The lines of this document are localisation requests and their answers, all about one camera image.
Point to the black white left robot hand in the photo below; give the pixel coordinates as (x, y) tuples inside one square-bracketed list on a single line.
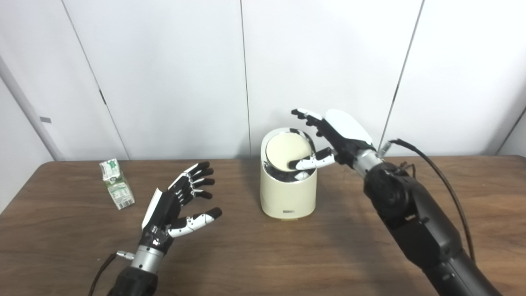
[(162, 209)]

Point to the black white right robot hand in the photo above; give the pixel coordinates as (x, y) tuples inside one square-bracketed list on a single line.
[(345, 131)]

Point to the green white milk carton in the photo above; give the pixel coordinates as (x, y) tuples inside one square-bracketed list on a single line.
[(119, 191)]

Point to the cream round bin lid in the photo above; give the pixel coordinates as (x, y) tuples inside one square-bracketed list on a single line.
[(283, 150)]

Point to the cream-colored round bin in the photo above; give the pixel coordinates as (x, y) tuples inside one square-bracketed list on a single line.
[(287, 197)]

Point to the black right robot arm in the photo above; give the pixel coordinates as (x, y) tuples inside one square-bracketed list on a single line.
[(423, 226)]

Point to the black wall panel hinge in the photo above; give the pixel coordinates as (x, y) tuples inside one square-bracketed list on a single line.
[(102, 97)]

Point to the small gray wall tag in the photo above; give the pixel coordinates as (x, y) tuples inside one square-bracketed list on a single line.
[(45, 119)]

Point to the gray wall corner trim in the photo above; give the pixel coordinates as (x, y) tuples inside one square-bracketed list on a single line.
[(28, 102)]

